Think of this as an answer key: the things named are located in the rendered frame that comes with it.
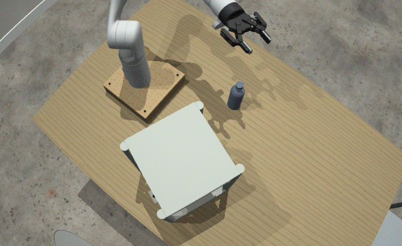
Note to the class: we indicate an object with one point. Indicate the blue-grey cylinder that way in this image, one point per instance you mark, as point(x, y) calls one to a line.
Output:
point(236, 95)

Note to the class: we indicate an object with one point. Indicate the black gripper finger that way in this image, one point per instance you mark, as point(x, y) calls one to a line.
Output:
point(234, 42)
point(259, 26)

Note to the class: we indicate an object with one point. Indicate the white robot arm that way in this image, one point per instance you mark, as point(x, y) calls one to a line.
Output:
point(127, 34)

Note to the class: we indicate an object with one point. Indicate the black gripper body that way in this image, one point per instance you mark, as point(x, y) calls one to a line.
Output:
point(232, 12)

